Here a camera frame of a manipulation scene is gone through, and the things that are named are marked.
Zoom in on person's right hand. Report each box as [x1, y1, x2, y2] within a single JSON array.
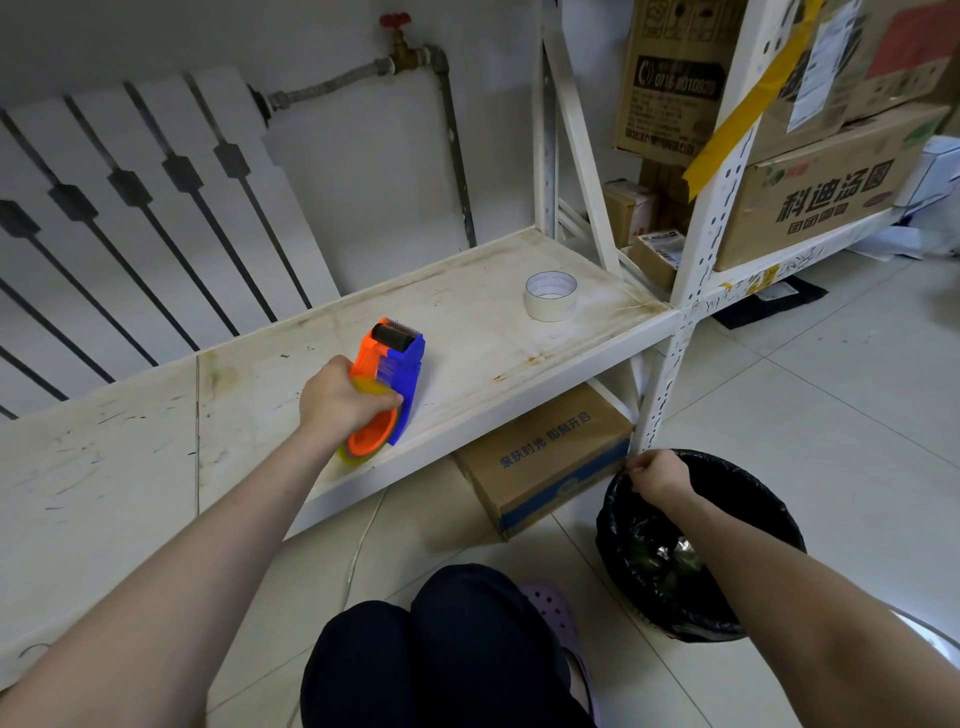
[[626, 448, 699, 513]]

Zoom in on person's left hand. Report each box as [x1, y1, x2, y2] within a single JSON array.
[[298, 354, 405, 455]]

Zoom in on yellow tape roll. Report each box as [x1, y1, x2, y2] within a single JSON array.
[[335, 374, 400, 467]]

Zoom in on orange blue tape dispenser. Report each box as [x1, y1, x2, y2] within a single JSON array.
[[337, 317, 427, 465]]

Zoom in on white tape roll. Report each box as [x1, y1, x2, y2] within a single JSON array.
[[523, 269, 580, 324]]

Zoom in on person's left forearm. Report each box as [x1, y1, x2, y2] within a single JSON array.
[[0, 421, 343, 728]]

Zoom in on person's right forearm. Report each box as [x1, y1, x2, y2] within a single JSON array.
[[665, 488, 960, 728]]

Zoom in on person's right leg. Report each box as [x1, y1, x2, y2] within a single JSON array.
[[410, 563, 594, 728]]

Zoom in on person's leg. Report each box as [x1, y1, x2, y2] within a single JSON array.
[[410, 563, 594, 728], [299, 599, 421, 728]]

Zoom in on person's left leg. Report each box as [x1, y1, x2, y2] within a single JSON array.
[[299, 599, 421, 728]]

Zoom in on black bin bag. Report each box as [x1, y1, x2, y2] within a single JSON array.
[[596, 448, 808, 645]]

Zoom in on blue striped cardboard box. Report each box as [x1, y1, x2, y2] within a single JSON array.
[[452, 383, 634, 541]]

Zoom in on white metal shelf rack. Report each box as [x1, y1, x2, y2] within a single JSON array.
[[0, 0, 685, 691]]

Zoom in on purple clog shoe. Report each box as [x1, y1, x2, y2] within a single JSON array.
[[519, 581, 598, 721]]

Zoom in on black flat mat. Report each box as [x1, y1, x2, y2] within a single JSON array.
[[712, 275, 830, 331]]

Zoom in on white radiator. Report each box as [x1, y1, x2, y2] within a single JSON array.
[[0, 63, 343, 421]]

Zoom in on small labelled cardboard parcel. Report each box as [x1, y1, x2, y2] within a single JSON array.
[[628, 228, 688, 294]]

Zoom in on white perforated shelf rack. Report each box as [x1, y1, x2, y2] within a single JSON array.
[[629, 0, 960, 459]]

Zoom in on grey metal pipe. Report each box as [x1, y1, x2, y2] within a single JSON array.
[[251, 44, 478, 249]]

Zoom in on small brown cardboard box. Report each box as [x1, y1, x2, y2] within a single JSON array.
[[603, 178, 661, 249]]

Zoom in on dark brown cardboard box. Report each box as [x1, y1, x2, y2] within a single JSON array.
[[638, 158, 695, 234]]

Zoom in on long printed brown cardboard box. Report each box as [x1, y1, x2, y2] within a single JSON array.
[[714, 101, 952, 273]]

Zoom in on loose white papers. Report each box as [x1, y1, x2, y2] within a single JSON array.
[[847, 223, 940, 262]]

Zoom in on white label cardboard box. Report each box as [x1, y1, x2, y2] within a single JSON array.
[[749, 0, 865, 165]]

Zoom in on red label cardboard box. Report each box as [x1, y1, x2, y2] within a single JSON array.
[[843, 0, 960, 125]]

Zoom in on white floor cable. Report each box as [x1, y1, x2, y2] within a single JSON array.
[[284, 487, 390, 728]]

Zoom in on brass valve red handle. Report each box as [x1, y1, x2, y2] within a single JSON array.
[[377, 11, 421, 75]]

